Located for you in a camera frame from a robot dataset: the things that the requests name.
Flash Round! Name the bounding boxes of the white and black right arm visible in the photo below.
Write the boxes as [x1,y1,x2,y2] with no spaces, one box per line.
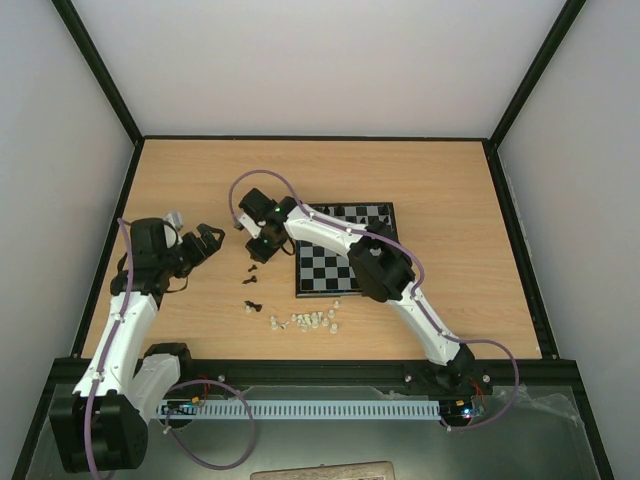
[234,188,475,392]

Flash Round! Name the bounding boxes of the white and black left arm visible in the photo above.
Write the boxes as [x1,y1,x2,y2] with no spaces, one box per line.
[49,212,225,479]

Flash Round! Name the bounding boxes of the black chess piece near white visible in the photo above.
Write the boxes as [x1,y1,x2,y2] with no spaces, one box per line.
[245,300,263,312]

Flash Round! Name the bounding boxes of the white chess pieces cluster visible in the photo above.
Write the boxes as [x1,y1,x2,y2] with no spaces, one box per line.
[290,309,338,332]

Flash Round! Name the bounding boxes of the small circuit board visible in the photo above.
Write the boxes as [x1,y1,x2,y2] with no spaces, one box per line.
[450,396,487,419]

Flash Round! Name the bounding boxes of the black and grey chessboard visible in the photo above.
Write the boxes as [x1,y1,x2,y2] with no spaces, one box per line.
[295,202,399,298]

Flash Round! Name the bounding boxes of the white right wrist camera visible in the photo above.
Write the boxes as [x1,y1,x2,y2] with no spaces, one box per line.
[235,213,262,239]

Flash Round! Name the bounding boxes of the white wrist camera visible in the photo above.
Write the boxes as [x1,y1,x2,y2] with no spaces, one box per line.
[235,213,262,239]
[164,211,184,231]

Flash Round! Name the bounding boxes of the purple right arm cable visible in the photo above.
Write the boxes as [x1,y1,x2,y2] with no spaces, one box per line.
[228,170,521,432]

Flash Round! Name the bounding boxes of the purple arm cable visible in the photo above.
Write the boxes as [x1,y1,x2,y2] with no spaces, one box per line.
[228,170,521,432]
[84,217,255,476]

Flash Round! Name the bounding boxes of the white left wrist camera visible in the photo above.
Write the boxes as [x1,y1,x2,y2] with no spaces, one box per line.
[164,211,184,231]

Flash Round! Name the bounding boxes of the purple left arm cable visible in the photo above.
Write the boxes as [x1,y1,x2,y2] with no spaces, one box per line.
[84,217,255,476]

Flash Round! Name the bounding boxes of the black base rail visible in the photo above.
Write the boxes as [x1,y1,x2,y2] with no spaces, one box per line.
[49,358,581,396]

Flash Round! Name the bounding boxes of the light blue cable duct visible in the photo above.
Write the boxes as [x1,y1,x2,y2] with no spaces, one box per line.
[156,399,441,421]

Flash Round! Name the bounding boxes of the black enclosure frame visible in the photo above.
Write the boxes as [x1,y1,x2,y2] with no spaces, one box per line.
[9,0,640,480]

